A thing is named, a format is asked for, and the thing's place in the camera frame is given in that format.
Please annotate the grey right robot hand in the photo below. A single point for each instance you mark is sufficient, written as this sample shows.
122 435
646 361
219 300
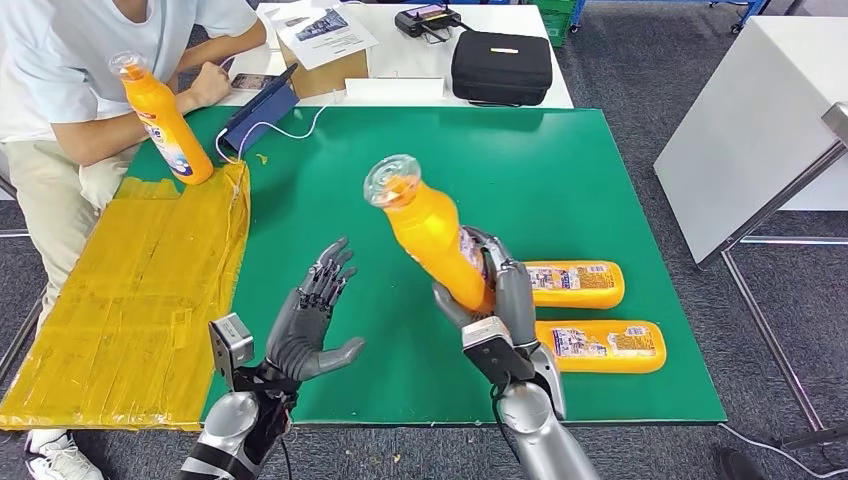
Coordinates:
517 298

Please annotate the person's right hand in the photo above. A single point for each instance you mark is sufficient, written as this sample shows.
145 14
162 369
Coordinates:
210 85

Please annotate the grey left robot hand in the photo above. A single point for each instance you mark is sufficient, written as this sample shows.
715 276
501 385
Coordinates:
305 331

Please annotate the orange detergent bottle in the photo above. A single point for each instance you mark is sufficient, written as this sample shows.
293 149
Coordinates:
583 285
616 348
166 132
424 232

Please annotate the black smartphone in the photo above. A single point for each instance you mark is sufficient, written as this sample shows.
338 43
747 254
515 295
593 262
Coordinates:
252 81

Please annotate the dark blue tablet case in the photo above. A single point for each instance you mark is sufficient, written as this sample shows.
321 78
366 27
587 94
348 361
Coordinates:
262 116

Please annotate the brown cardboard box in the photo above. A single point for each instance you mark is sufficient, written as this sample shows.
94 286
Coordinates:
331 76

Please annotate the printed white paper sheet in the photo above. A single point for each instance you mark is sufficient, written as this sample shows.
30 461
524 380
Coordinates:
324 33

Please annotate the person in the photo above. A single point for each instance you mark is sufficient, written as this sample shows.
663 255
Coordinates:
53 53

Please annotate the yellow taped cardboard sheet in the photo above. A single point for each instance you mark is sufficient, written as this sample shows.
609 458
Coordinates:
132 298

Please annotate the flat white box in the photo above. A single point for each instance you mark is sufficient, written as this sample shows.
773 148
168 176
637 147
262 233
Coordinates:
395 89

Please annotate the black remote controller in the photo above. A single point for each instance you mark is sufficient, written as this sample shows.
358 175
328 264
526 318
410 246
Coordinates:
424 20

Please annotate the black zip carrying case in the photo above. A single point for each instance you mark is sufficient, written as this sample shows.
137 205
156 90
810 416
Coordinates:
502 69

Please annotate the white sneaker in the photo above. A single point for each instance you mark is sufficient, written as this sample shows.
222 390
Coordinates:
63 460

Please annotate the green plastic crate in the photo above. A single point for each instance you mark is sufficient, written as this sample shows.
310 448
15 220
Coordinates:
555 26

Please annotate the black shoe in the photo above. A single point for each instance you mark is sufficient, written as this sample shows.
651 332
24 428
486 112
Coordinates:
738 467

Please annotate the blue steel rack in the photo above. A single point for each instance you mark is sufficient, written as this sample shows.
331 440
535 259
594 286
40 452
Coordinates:
579 12

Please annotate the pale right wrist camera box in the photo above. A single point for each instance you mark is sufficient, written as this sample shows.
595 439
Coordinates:
487 331

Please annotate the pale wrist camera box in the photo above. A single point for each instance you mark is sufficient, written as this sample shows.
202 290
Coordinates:
487 331
232 344

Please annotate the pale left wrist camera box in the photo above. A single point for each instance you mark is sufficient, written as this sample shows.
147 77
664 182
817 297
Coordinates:
232 344

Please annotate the white table with metal frame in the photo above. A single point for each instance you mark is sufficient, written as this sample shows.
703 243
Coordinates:
748 132

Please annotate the grey metal chair frame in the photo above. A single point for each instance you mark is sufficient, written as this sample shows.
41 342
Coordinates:
18 344

